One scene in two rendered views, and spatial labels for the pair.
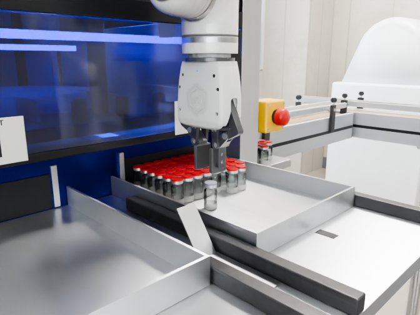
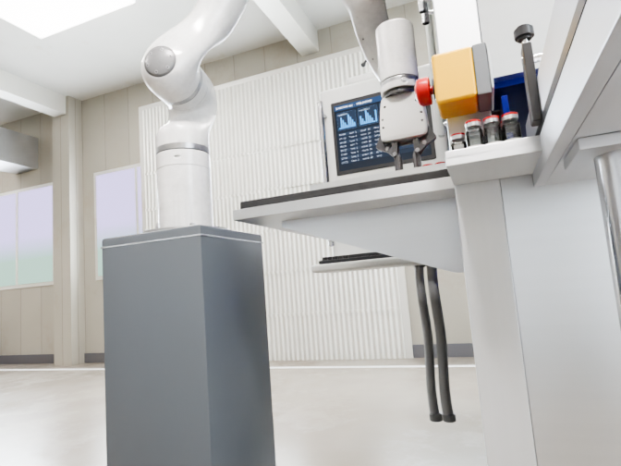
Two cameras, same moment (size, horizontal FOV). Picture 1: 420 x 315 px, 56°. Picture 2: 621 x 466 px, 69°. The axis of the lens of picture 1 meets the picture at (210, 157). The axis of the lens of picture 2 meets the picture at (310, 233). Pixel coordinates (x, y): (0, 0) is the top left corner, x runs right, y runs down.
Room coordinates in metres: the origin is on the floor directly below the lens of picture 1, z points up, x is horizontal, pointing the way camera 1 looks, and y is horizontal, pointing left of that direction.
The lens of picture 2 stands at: (1.38, -0.59, 0.72)
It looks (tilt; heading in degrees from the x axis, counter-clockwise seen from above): 7 degrees up; 156
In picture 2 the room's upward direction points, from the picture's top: 4 degrees counter-clockwise
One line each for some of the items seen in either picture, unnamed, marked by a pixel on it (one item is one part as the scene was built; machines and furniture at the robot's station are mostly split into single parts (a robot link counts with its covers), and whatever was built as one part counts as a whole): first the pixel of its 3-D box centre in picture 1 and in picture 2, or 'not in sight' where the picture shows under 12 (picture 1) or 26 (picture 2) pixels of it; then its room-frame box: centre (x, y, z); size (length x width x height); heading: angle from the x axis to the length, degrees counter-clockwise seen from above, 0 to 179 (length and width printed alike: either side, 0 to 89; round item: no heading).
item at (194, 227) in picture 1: (224, 244); not in sight; (0.43, -0.02, 0.91); 0.14 x 0.03 x 0.06; 45
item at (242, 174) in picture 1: (240, 177); not in sight; (0.71, -0.06, 0.90); 0.02 x 0.02 x 0.05
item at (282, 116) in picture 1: (280, 117); (428, 91); (0.88, -0.16, 0.99); 0.04 x 0.04 x 0.04; 44
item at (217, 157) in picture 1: (223, 152); (394, 161); (0.59, -0.02, 0.98); 0.03 x 0.03 x 0.07; 45
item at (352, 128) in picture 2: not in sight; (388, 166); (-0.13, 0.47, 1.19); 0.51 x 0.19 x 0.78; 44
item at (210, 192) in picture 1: (210, 196); not in sight; (0.61, 0.00, 0.90); 0.02 x 0.02 x 0.04
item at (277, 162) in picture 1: (252, 162); (504, 161); (0.95, -0.11, 0.87); 0.14 x 0.13 x 0.02; 44
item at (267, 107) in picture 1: (264, 114); (460, 83); (0.91, -0.13, 1.00); 0.08 x 0.07 x 0.07; 44
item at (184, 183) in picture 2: not in sight; (185, 196); (0.35, -0.43, 0.95); 0.19 x 0.19 x 0.18
